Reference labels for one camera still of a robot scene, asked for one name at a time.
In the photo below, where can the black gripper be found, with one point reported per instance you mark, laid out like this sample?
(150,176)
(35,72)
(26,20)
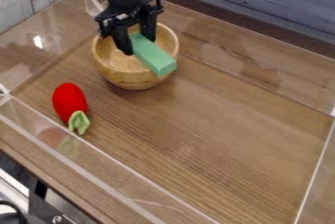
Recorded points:
(122,14)

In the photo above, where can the green rectangular block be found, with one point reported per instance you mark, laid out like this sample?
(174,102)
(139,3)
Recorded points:
(156,54)

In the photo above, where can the light wooden bowl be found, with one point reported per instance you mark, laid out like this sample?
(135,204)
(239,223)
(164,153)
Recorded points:
(125,71)

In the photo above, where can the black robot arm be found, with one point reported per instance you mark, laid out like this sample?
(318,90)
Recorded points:
(121,15)

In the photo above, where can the red felt strawberry toy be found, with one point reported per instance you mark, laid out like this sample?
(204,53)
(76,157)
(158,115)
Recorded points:
(70,106)

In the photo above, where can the clear acrylic front barrier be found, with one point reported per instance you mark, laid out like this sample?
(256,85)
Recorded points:
(111,193)

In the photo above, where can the clear acrylic corner bracket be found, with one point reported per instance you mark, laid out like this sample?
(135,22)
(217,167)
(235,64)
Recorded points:
(94,7)

